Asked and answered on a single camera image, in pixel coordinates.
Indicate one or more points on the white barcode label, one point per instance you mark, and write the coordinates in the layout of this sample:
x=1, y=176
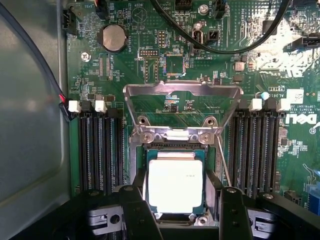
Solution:
x=295, y=97

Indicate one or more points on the silver coin cell battery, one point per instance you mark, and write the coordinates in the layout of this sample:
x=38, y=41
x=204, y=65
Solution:
x=113, y=37

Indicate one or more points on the RAM slot with white latch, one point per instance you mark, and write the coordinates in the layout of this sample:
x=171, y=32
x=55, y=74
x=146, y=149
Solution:
x=108, y=150
x=83, y=150
x=252, y=155

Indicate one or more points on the CPU socket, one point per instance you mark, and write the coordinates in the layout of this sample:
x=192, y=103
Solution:
x=215, y=160

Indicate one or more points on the green Dell motherboard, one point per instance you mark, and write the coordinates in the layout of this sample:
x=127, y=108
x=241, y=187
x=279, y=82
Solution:
x=200, y=70

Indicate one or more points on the thin metal locking lever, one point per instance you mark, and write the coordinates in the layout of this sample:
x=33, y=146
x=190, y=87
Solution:
x=224, y=165

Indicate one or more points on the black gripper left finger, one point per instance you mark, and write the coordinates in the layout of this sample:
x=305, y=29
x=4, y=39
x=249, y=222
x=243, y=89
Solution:
x=136, y=215

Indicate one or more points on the silver metal socket cover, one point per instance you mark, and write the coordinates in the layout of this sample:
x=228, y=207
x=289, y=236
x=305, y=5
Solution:
x=182, y=86

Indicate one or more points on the black fan connector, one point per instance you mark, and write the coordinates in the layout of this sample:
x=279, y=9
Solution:
x=70, y=21

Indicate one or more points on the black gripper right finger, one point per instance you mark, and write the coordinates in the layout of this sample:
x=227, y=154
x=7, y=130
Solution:
x=233, y=215

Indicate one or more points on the silver motherboard screw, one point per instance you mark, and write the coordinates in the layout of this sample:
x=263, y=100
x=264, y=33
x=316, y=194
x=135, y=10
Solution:
x=85, y=56
x=203, y=9

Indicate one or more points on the internal USB port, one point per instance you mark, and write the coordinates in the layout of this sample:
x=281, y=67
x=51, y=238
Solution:
x=198, y=38

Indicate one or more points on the grey metal PC case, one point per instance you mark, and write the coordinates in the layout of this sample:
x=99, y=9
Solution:
x=27, y=140

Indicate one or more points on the RAM slot with black latch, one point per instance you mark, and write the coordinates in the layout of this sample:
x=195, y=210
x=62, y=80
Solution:
x=119, y=150
x=96, y=150
x=237, y=150
x=267, y=155

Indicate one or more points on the blue plastic connector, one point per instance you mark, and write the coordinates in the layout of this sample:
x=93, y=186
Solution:
x=313, y=198

